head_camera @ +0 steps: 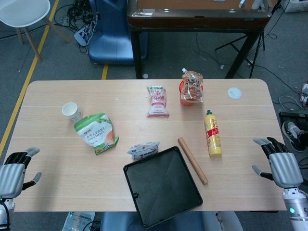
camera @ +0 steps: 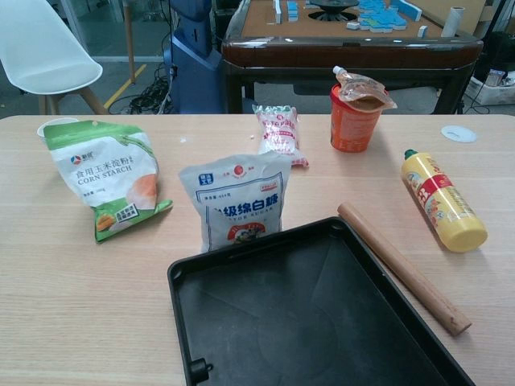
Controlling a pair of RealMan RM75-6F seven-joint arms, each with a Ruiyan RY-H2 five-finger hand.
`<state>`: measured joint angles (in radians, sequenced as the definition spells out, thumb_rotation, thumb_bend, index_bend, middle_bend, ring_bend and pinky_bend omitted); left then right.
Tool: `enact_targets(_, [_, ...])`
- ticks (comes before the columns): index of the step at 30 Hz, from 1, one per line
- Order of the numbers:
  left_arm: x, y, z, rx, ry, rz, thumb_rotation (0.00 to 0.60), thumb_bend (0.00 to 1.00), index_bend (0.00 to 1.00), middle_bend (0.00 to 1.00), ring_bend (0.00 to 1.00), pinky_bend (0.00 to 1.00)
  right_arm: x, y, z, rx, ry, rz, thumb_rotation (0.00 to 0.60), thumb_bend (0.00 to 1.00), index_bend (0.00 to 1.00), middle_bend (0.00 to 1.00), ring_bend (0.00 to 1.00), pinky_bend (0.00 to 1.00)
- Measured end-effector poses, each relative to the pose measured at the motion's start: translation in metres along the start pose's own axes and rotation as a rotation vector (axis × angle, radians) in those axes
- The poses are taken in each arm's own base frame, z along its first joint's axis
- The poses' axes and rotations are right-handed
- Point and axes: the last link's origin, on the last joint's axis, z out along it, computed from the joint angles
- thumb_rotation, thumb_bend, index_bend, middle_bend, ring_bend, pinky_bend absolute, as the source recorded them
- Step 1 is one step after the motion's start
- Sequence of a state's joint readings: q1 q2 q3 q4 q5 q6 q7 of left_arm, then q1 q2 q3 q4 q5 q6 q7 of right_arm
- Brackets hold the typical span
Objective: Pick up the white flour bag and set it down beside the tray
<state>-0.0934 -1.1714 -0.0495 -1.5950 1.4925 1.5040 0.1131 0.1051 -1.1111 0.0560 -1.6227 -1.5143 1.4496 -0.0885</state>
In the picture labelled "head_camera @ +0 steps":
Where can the black tripod stand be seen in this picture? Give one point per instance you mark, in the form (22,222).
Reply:
(255,45)

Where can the dark brown mahjong table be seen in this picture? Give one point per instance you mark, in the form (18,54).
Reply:
(197,21)

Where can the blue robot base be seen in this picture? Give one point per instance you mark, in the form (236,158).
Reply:
(110,38)

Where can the blue white mahjong tile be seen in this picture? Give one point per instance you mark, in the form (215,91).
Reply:
(242,3)

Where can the black foot pedal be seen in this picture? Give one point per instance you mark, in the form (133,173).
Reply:
(293,118)

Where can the green corn starch bag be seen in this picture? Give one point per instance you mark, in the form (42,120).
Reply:
(96,132)

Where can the wooden rolling pin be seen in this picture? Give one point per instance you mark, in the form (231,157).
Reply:
(192,160)

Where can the white power strip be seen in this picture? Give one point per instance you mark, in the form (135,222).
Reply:
(81,34)

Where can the black plastic tray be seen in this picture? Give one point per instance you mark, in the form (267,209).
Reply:
(163,187)

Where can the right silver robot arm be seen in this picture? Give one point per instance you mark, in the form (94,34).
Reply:
(297,207)

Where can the yellow squeeze bottle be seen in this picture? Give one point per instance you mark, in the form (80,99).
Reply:
(213,134)

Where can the white paper cup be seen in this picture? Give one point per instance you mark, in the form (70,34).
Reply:
(71,110)

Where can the white pink sugar bag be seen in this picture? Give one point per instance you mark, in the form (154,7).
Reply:
(157,103)

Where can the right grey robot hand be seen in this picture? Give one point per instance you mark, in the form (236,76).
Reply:
(285,168)

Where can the white chair wooden legs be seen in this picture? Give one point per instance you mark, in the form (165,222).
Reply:
(21,12)

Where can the small white floor disc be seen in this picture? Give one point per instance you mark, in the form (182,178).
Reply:
(145,75)

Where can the small white grey packet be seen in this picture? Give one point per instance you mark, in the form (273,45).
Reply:
(144,150)

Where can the white robot body cover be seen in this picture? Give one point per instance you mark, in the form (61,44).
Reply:
(226,221)

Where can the grey sneaker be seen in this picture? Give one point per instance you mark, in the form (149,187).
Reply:
(292,134)

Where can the white round table cap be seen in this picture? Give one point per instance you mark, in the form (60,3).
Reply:
(234,93)

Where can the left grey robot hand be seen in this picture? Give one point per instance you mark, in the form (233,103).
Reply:
(12,173)

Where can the brown spouted sauce pouch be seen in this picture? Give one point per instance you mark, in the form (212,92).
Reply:
(191,87)

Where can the clear plastic bag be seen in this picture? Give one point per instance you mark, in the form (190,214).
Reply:
(78,221)

